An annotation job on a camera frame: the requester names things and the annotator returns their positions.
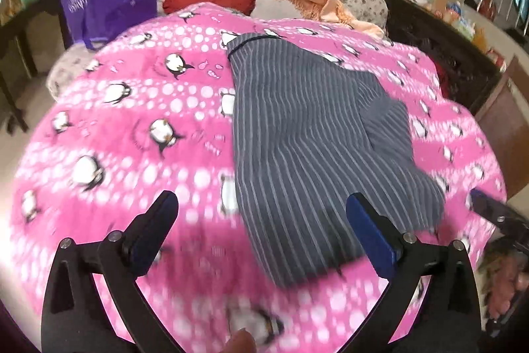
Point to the dark wooden side table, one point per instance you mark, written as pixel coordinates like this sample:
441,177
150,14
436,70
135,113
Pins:
15,30

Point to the person's right hand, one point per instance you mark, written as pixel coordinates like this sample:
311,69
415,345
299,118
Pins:
506,282

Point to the grey pinstriped suit jacket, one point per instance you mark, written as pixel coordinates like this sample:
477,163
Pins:
307,134

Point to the person's left hand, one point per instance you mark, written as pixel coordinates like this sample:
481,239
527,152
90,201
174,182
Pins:
240,342

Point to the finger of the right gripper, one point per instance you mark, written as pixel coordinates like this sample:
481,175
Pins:
511,224

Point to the dark carved wooden headboard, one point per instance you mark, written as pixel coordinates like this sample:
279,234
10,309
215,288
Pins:
470,75

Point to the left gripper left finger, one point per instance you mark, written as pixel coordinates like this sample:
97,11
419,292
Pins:
73,316

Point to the orange fringed cloth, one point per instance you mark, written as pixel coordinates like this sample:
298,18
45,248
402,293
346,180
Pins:
335,12

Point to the pink penguin blanket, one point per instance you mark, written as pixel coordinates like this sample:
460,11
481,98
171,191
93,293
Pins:
153,113

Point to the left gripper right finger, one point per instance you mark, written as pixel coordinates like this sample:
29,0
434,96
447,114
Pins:
449,318

